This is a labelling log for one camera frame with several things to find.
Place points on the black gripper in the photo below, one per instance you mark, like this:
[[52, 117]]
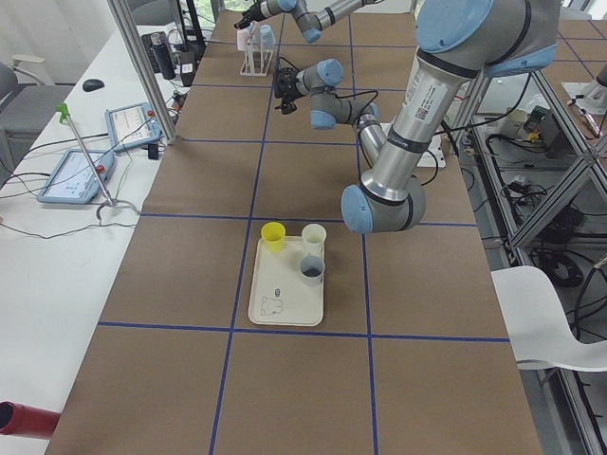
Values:
[[254, 12], [287, 89]]

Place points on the pink plastic cup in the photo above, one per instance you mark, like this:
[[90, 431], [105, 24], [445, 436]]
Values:
[[244, 40]]

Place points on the light blue plastic cup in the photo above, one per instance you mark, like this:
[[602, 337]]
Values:
[[266, 37]]

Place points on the cream white plastic cup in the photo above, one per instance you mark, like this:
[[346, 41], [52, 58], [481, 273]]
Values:
[[313, 236]]

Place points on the grey plastic cup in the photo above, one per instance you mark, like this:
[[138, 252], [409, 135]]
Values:
[[312, 270]]

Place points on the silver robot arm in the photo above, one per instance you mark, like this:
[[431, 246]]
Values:
[[310, 23], [456, 41]]

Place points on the yellow plastic cup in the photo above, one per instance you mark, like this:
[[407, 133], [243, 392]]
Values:
[[273, 236]]

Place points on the far teach pendant tablet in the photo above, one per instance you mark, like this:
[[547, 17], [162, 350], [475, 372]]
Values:
[[132, 126]]

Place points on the teach pendant tablet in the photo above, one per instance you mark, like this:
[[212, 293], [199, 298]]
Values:
[[71, 182], [132, 126]]

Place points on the black computer mouse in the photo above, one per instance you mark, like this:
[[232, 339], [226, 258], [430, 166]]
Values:
[[91, 85]]

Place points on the cream plastic tray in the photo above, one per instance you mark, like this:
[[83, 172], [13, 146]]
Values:
[[280, 294]]

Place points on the metal reacher grabber stick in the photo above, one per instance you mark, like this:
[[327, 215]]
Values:
[[110, 201]]

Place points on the near teach pendant tablet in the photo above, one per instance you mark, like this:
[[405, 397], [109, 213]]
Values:
[[71, 182]]

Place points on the white plastic chair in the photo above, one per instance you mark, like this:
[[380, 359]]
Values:
[[536, 324]]

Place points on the red cylinder tube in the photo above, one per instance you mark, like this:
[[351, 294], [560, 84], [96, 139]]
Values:
[[25, 421]]

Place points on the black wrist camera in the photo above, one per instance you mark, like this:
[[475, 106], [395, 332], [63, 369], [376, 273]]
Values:
[[281, 80]]

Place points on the white wire cup rack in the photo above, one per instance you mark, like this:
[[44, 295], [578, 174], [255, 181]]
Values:
[[256, 61]]

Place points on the aluminium frame post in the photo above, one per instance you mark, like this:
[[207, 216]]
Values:
[[129, 33]]

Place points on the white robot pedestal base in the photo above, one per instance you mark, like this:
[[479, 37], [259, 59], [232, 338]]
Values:
[[436, 156]]

